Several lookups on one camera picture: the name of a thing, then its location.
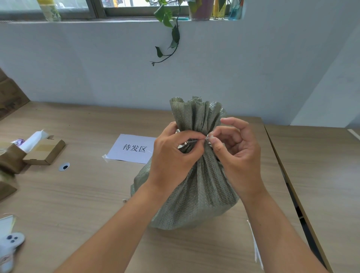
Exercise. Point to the blue glass bottle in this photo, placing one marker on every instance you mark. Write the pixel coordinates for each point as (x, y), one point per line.
(234, 12)

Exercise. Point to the person's right hand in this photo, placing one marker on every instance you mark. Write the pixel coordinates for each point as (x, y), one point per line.
(244, 163)

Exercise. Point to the green woven sack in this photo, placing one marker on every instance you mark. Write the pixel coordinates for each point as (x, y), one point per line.
(202, 191)

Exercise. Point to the flat cardboard with white sheets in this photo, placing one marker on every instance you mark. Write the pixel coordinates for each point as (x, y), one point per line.
(355, 134)

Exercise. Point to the person's right forearm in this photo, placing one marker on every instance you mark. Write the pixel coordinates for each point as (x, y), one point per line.
(281, 239)

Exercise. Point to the green potted plant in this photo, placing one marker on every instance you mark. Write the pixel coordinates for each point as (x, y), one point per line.
(175, 33)

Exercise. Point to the person's left hand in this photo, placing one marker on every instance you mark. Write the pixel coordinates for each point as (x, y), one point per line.
(168, 163)

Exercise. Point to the yellow drink bottle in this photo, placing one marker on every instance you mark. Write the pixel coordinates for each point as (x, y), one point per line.
(50, 11)

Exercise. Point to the open brown cardboard box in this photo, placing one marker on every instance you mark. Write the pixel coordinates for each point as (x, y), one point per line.
(12, 160)

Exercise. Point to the bundle of white cable ties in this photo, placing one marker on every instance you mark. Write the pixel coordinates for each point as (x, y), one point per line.
(256, 250)

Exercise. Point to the white paper sheet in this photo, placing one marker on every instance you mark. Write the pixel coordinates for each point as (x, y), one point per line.
(5, 226)

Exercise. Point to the white paper sign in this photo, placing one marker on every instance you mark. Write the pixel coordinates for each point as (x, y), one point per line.
(132, 149)

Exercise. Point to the yellow glass bottle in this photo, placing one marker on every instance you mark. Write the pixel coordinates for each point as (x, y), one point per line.
(218, 11)

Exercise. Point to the dark framed barred window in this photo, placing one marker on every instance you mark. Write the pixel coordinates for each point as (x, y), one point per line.
(95, 7)

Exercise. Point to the silver round desk grommet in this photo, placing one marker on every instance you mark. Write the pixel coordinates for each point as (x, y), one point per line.
(64, 166)

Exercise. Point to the person's left forearm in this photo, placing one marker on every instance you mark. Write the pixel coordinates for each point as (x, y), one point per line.
(112, 239)

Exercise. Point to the white rolled sheet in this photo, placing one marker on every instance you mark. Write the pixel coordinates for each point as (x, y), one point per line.
(33, 139)

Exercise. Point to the white device with dark buttons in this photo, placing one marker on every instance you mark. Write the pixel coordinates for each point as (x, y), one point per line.
(12, 240)

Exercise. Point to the white cable tie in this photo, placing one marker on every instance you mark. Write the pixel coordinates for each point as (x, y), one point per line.
(189, 142)

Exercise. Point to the purple wrapped item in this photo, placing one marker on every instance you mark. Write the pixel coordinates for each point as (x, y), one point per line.
(19, 142)

